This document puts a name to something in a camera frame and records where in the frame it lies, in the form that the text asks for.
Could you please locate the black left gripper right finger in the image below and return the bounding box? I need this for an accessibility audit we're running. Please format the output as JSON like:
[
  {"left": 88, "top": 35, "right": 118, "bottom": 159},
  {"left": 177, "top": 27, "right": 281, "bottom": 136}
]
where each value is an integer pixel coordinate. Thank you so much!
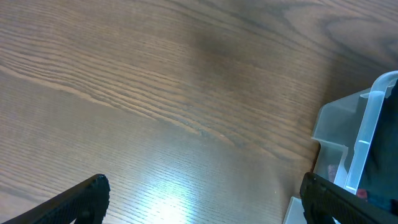
[{"left": 300, "top": 172, "right": 397, "bottom": 224}]

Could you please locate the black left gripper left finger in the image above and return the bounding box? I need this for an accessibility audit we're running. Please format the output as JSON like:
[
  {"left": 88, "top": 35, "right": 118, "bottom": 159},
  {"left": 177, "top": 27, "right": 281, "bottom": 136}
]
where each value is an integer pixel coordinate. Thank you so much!
[{"left": 4, "top": 174, "right": 110, "bottom": 224}]

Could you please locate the black garment in bin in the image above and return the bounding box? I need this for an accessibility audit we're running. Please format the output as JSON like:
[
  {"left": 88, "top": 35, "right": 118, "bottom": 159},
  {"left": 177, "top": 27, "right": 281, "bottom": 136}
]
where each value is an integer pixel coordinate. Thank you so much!
[{"left": 359, "top": 86, "right": 397, "bottom": 215}]

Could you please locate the clear plastic storage bin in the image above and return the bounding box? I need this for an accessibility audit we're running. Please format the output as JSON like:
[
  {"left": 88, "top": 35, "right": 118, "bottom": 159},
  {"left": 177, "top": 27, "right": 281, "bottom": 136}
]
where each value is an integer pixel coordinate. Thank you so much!
[{"left": 284, "top": 71, "right": 397, "bottom": 224}]

